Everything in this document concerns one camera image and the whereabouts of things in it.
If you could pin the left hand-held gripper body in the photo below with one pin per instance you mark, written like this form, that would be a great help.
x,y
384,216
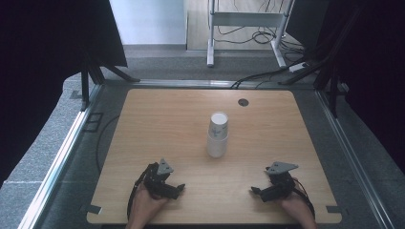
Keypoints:
x,y
156,184

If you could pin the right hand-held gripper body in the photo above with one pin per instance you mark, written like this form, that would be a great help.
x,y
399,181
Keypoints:
x,y
280,187

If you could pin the person's left hand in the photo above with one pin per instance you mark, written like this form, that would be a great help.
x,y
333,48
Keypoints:
x,y
144,205

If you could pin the person's right hand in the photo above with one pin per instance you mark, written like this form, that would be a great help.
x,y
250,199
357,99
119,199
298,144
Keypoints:
x,y
294,206

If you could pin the black tape mark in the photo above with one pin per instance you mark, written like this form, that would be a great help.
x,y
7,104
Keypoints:
x,y
334,209
94,209

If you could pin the black metal stand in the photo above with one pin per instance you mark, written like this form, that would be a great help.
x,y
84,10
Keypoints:
x,y
333,95

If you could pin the white power strip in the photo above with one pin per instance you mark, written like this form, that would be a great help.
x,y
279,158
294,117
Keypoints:
x,y
297,67

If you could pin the black tripod stand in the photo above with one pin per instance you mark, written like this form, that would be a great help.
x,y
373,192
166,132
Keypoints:
x,y
84,89

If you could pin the dark curtain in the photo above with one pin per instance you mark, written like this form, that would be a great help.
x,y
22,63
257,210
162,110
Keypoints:
x,y
38,63
375,63

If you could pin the white metal stand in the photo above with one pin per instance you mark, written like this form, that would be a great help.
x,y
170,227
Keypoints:
x,y
245,19

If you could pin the aluminium floor rail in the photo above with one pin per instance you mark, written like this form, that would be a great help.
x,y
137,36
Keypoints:
x,y
356,165
57,165

